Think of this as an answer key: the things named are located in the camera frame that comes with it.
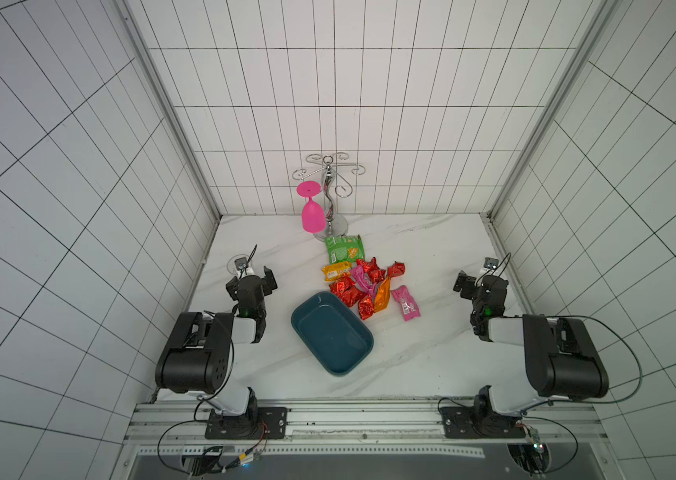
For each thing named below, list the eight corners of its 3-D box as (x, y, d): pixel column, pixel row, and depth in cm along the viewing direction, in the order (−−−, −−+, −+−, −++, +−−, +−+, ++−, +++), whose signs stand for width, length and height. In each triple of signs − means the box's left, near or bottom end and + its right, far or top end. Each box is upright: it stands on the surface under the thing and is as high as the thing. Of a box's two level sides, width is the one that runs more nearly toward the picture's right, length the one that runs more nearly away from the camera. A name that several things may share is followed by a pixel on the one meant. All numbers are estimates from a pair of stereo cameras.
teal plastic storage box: (338, 385, 81) (338, 379, 76) (289, 323, 93) (286, 315, 88) (379, 347, 88) (381, 339, 83) (328, 293, 100) (328, 284, 95)
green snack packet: (329, 264, 106) (329, 259, 103) (325, 241, 113) (325, 236, 110) (365, 260, 107) (366, 255, 105) (359, 237, 114) (360, 232, 112)
